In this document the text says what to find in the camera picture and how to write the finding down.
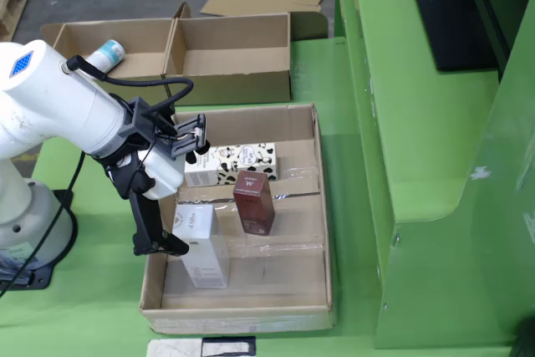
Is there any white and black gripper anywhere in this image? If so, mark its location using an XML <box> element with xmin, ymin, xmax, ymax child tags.
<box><xmin>94</xmin><ymin>139</ymin><xmax>211</xmax><ymax>258</ymax></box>

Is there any cow print carton box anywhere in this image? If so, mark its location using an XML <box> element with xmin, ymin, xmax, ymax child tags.
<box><xmin>183</xmin><ymin>142</ymin><xmax>278</xmax><ymax>188</ymax></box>

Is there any tall white cosmetic box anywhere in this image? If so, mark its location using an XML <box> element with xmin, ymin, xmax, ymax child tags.
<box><xmin>173</xmin><ymin>202</ymin><xmax>231</xmax><ymax>290</ymax></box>

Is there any dark red carton box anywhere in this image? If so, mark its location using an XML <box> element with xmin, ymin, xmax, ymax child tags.
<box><xmin>232</xmin><ymin>171</ymin><xmax>277</xmax><ymax>237</ymax></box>

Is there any shallow cardboard tray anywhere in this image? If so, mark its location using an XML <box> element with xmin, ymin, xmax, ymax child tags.
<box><xmin>139</xmin><ymin>102</ymin><xmax>335</xmax><ymax>335</ymax></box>

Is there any divided cardboard box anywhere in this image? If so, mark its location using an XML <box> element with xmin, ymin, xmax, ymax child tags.
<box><xmin>40</xmin><ymin>2</ymin><xmax>329</xmax><ymax>110</ymax></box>

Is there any white teal spray bottle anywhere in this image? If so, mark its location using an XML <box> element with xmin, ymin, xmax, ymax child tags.
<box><xmin>85</xmin><ymin>38</ymin><xmax>126</xmax><ymax>74</ymax></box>

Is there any white paper card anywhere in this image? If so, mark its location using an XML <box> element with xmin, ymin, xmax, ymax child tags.
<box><xmin>146</xmin><ymin>339</ymin><xmax>205</xmax><ymax>357</ymax></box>

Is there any black bordered white card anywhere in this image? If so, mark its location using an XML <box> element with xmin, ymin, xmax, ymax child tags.
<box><xmin>201</xmin><ymin>335</ymin><xmax>257</xmax><ymax>357</ymax></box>

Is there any short looped black cable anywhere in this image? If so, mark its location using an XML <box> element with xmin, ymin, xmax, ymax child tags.
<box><xmin>64</xmin><ymin>54</ymin><xmax>196</xmax><ymax>118</ymax></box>

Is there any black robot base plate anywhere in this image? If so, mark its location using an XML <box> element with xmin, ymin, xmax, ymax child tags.
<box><xmin>0</xmin><ymin>189</ymin><xmax>79</xmax><ymax>291</ymax></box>

